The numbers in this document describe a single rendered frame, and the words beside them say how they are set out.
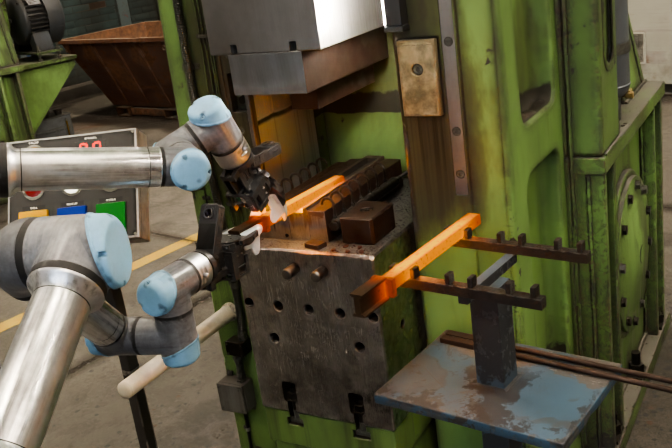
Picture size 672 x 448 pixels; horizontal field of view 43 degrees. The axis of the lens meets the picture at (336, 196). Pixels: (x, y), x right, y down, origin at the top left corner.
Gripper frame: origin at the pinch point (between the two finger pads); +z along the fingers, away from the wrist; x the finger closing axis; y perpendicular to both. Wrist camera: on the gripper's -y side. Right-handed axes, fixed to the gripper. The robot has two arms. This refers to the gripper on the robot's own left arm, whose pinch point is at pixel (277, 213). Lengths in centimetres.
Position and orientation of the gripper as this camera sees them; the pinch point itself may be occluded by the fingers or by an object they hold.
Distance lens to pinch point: 194.7
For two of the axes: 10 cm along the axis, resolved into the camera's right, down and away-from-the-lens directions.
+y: -3.6, 7.4, -5.7
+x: 8.7, 0.4, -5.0
